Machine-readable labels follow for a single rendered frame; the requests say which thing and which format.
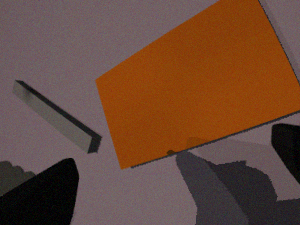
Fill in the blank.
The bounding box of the grey flat bar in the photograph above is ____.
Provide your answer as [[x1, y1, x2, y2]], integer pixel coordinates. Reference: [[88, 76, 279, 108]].
[[12, 80, 101, 153]]

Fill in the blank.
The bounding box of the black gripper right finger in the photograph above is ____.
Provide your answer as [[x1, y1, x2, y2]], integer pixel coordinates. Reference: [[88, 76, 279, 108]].
[[271, 124, 300, 182]]

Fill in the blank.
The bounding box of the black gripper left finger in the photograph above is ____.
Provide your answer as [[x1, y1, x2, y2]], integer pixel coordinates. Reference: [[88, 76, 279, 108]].
[[0, 157, 78, 225]]

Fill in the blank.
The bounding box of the orange flat rectangular block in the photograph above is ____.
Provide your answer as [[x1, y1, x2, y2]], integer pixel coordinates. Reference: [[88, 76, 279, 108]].
[[96, 0, 300, 169]]

